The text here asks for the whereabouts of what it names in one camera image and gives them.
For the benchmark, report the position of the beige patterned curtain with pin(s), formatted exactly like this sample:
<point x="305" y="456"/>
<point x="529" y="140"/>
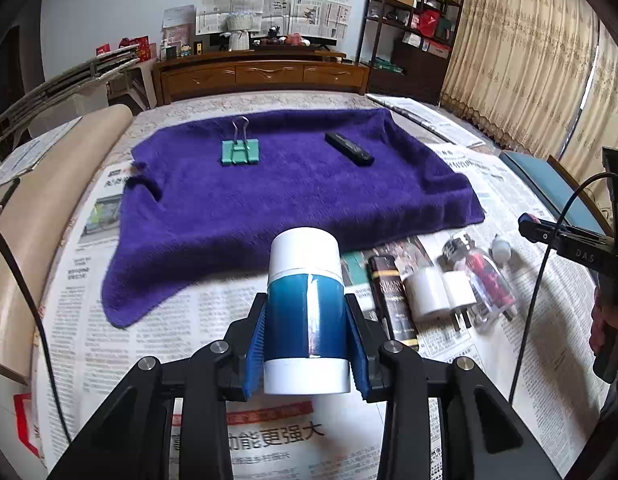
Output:
<point x="519" y="60"/>

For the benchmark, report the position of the white wrapped vase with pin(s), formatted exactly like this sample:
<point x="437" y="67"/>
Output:
<point x="239" y="32"/>

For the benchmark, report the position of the large newspaper spread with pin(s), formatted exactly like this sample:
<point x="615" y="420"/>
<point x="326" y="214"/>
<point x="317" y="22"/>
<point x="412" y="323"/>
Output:
<point x="189" y="310"/>

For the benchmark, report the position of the dark wooden door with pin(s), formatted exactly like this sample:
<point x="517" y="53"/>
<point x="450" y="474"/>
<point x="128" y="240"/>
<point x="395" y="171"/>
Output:
<point x="4" y="85"/>

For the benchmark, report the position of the person's right hand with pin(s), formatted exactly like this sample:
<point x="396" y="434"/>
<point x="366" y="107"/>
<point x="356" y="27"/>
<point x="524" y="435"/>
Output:
<point x="598" y="325"/>

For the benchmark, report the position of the beige leather chair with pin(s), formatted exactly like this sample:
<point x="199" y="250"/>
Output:
<point x="64" y="200"/>

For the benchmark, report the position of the clear plastic bottle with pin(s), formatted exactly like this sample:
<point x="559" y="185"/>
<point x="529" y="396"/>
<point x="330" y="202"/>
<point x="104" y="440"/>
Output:
<point x="456" y="252"/>

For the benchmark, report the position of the red bag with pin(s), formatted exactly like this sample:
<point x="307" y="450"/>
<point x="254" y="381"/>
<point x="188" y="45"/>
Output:
<point x="429" y="22"/>

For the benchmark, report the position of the newspaper sheets over television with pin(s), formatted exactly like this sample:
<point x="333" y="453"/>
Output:
<point x="289" y="10"/>

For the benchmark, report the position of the green binder clip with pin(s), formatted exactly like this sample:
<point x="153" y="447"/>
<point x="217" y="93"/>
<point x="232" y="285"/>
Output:
<point x="239" y="154"/>

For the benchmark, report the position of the white cylinder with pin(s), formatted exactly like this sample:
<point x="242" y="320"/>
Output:
<point x="426" y="292"/>

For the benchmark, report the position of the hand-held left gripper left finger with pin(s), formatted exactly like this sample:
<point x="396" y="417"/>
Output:
<point x="254" y="355"/>

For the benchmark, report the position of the blue and white bottle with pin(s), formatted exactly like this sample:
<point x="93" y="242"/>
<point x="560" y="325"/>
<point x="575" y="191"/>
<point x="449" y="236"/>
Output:
<point x="304" y="320"/>

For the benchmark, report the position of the small white bulb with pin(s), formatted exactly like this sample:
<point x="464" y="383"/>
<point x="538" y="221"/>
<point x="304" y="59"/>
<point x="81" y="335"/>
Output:
<point x="501" y="249"/>

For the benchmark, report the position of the purple towel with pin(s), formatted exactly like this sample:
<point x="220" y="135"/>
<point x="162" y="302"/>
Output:
<point x="289" y="185"/>

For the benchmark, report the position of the red gift box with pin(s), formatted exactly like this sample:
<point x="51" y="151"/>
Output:
<point x="136" y="49"/>

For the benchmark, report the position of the folded grey table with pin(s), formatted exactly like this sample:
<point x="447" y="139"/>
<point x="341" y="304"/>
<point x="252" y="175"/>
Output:
<point x="64" y="85"/>

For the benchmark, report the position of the white paper poster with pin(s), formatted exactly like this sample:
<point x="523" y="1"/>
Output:
<point x="179" y="22"/>

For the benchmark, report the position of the dark wooden display shelf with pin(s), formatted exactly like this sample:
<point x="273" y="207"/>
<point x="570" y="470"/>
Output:
<point x="414" y="70"/>

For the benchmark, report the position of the black rectangular device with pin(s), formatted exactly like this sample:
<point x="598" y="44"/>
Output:
<point x="350" y="149"/>

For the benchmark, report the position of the green box stack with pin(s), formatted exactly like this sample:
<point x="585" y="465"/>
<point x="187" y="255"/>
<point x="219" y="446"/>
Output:
<point x="386" y="65"/>

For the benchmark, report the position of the wooden television cabinet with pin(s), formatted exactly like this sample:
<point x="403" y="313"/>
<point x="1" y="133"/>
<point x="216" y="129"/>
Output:
<point x="259" y="77"/>

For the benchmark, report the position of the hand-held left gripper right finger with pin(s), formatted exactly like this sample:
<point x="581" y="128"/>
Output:
<point x="359" y="360"/>

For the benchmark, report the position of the black pen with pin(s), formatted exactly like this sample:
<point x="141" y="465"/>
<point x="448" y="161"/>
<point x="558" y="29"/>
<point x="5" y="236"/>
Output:
<point x="6" y="197"/>

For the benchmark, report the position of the tea set tray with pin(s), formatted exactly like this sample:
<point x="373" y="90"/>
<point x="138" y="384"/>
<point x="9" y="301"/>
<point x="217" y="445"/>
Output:
<point x="294" y="42"/>

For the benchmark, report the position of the white plastic stool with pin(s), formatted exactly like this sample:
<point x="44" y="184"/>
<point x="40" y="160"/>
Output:
<point x="134" y="82"/>

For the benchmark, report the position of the white paper sheet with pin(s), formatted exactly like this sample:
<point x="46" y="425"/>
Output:
<point x="34" y="152"/>

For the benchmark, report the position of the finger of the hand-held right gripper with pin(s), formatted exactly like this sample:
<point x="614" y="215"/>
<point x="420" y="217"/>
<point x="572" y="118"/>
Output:
<point x="536" y="227"/>

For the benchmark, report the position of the teal chair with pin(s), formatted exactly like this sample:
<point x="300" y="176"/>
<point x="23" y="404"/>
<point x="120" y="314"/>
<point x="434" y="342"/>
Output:
<point x="554" y="185"/>

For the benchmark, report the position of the black and gold lighter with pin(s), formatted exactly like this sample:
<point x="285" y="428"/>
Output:
<point x="394" y="305"/>

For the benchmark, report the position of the folded newspaper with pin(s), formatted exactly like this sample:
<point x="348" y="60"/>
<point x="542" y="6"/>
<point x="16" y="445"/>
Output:
<point x="429" y="120"/>

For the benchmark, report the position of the white charger plug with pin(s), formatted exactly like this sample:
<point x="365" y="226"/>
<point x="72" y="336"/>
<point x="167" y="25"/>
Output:
<point x="459" y="295"/>

